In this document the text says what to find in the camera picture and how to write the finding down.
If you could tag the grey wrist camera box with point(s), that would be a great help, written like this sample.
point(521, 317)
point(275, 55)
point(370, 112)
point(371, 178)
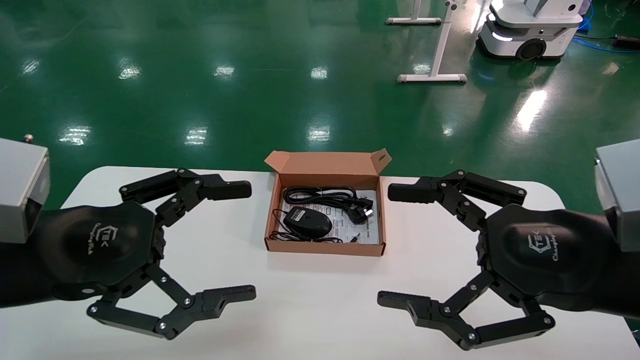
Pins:
point(622, 190)
point(20, 190)

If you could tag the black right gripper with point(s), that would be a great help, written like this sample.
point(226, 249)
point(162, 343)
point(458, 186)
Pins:
point(545, 255)

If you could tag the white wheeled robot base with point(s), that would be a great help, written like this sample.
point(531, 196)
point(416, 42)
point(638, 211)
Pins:
point(530, 20)

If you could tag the white table leg long foot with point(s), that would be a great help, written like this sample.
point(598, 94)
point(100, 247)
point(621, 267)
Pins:
point(430, 78)

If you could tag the white printed instruction sheet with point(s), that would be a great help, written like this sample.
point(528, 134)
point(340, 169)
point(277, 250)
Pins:
point(367, 232)

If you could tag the black power adapter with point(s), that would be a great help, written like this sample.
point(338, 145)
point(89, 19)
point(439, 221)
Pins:
point(627, 41)

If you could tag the white table leg short foot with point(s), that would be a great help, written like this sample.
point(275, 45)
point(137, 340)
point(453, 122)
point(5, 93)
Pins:
point(412, 21)

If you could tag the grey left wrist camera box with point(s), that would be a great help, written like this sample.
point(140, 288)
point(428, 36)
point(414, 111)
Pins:
point(20, 190)

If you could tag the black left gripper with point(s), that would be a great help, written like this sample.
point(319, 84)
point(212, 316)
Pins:
point(100, 250)

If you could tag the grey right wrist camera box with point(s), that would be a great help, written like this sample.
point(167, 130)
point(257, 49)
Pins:
point(622, 190)

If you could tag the brown cardboard box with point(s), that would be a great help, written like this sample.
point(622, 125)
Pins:
point(325, 167)

